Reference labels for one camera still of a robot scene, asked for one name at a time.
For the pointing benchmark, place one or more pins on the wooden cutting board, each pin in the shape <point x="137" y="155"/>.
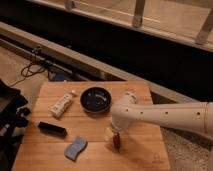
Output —
<point x="142" y="146"/>

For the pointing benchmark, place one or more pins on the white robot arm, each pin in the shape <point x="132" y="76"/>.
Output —
<point x="193" y="117"/>

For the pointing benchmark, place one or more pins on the black equipment at left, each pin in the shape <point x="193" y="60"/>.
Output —
<point x="11" y="108"/>

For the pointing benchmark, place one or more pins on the blue sponge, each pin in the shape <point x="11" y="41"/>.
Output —
<point x="75" y="148"/>

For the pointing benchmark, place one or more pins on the dark ceramic bowl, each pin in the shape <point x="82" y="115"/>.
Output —
<point x="95" y="100"/>

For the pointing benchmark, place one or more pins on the blue object on floor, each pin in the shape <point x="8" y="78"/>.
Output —
<point x="58" y="78"/>

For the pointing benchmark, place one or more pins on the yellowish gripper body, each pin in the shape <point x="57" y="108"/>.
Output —
<point x="109" y="133"/>

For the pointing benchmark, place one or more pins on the black rectangular block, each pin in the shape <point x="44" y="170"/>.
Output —
<point x="52" y="129"/>

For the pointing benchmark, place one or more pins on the white tube bottle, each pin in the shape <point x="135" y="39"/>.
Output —
<point x="62" y="104"/>

